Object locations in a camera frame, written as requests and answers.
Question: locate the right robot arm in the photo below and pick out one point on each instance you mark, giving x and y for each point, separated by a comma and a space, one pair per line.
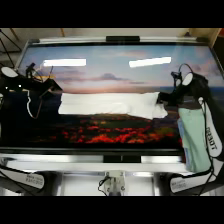
213, 133

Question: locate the pale green garment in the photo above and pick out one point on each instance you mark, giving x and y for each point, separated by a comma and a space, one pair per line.
196, 136

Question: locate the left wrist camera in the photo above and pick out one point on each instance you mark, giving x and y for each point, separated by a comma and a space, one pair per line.
31, 69

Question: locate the light blue garment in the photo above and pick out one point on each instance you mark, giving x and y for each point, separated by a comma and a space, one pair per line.
182, 133

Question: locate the silver frame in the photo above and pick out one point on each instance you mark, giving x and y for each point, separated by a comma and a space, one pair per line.
83, 164

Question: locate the white T-shirt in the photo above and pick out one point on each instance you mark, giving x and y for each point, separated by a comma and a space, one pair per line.
110, 104

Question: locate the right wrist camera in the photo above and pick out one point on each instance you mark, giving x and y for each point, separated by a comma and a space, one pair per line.
175, 77

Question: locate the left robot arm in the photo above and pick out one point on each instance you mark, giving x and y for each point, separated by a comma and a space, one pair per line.
20, 83

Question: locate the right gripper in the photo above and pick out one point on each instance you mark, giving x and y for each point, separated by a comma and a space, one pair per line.
166, 98

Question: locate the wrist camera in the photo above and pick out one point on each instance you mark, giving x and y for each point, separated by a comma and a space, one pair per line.
31, 69
175, 77

